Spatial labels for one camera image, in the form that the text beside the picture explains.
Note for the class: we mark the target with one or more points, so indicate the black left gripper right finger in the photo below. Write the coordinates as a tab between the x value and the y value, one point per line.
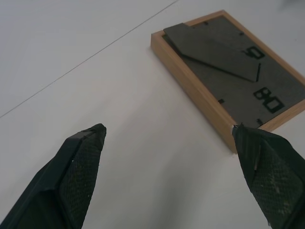
271	171

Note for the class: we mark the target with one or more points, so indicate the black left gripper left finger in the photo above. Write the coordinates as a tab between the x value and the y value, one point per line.
59	181

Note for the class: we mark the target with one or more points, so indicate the wooden framed grey clock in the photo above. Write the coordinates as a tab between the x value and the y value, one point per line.
228	71

